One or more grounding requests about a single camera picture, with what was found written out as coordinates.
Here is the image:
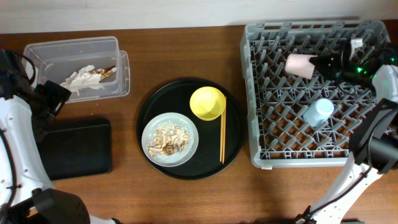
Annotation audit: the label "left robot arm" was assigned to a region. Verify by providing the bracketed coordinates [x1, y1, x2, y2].
[1, 49, 118, 223]

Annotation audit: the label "grey plate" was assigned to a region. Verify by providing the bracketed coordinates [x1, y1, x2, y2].
[141, 113, 199, 167]

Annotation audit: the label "food scraps on plate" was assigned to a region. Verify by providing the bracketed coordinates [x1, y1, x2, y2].
[146, 121, 191, 157]

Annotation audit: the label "pink cup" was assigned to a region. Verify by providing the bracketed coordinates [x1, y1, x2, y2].
[285, 54, 315, 79]

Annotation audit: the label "gold foil wrapper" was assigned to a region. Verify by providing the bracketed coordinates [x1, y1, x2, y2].
[90, 65, 117, 80]

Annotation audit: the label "right wooden chopstick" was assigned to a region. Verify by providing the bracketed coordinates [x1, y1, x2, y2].
[221, 96, 227, 164]

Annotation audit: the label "yellow bowl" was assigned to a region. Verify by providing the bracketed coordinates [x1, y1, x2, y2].
[190, 86, 226, 121]

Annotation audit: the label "blue cup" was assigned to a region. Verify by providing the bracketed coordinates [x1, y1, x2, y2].
[303, 98, 334, 128]

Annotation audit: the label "left wooden chopstick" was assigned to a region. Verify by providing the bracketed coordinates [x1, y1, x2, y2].
[220, 112, 224, 164]

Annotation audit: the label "white tissue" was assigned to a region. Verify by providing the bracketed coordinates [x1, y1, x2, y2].
[60, 72, 91, 92]
[73, 65, 104, 89]

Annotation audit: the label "grey dishwasher rack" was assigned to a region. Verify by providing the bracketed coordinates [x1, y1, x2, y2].
[240, 21, 390, 169]

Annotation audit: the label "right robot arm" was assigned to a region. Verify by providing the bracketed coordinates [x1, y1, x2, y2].
[285, 43, 397, 223]

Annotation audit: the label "clear plastic waste bin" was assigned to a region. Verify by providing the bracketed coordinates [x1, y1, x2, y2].
[23, 36, 131, 103]

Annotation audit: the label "wooden chopstick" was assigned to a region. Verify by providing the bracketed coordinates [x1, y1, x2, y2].
[221, 96, 227, 164]
[220, 112, 224, 164]

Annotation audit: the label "round black tray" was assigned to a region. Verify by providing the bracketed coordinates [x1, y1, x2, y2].
[136, 78, 246, 180]

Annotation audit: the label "black rectangular tray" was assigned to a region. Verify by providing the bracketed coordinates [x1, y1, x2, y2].
[38, 118, 113, 180]

